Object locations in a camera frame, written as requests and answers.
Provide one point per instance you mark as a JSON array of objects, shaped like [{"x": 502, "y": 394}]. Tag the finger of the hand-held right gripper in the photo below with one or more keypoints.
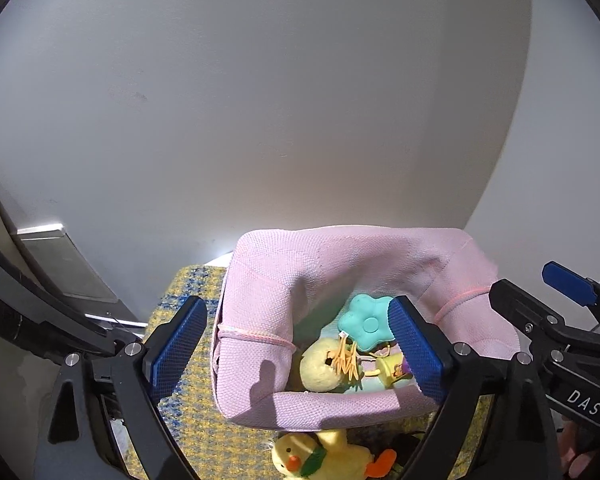
[
  {"x": 567, "y": 280},
  {"x": 520, "y": 305}
]

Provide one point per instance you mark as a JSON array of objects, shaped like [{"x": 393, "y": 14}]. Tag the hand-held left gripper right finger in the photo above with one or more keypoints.
[{"x": 415, "y": 350}]

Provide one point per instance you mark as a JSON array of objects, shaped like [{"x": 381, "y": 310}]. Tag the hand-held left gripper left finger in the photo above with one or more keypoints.
[{"x": 177, "y": 345}]

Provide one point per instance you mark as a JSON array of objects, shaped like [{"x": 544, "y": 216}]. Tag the yellow toy cup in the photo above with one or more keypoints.
[{"x": 387, "y": 365}]

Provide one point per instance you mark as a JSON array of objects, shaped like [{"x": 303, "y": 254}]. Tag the teal flower toy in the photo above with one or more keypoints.
[{"x": 365, "y": 320}]

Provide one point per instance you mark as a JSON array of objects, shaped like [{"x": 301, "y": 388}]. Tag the pink cloth basket liner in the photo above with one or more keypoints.
[{"x": 280, "y": 285}]

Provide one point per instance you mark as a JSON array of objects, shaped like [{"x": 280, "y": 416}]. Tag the person's right hand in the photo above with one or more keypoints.
[{"x": 577, "y": 450}]

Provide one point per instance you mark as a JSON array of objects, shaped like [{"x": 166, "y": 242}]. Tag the yellow blue checked blanket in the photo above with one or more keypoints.
[{"x": 190, "y": 435}]

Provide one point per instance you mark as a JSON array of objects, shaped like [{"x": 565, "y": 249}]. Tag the yellow plush duck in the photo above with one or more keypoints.
[{"x": 330, "y": 460}]

